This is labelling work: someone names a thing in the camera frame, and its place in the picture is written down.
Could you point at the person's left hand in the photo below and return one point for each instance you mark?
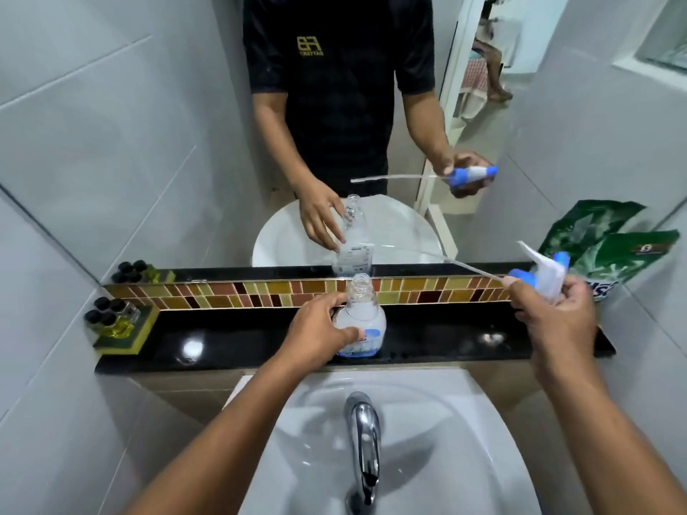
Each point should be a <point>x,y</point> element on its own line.
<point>308,335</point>

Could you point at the person's right hand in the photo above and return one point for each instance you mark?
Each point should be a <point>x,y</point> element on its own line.
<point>563,332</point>

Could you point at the person's right thumb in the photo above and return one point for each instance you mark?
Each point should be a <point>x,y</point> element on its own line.
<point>519,297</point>

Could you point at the person's left thumb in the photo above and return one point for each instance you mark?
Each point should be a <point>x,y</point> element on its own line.
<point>346,336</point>

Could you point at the clear plastic spray bottle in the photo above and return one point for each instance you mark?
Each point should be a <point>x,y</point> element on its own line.
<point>362,313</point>

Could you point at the white blue spray trigger head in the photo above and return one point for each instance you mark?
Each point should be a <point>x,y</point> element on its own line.
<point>548,273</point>

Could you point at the person's right forearm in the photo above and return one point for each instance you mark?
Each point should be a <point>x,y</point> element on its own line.
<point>606,439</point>

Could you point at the person's left forearm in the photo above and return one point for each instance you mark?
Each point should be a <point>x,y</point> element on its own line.
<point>225,439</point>

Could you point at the chrome faucet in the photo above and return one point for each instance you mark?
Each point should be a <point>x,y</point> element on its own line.
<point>365,434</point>

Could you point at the green refill pouch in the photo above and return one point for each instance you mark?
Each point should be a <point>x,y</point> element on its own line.
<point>606,246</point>

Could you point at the black granite shelf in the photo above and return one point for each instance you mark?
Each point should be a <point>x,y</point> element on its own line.
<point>241,337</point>

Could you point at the white sink basin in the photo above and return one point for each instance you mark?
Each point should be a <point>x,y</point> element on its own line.
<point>440,439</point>

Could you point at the small bottle black cap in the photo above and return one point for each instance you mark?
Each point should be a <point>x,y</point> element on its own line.
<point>102,304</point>
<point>115,324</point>
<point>126,311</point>
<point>93,318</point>

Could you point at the wall mirror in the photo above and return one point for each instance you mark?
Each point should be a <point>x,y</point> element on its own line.
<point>386,128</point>

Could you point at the white window frame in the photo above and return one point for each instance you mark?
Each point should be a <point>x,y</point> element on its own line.
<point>652,48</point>

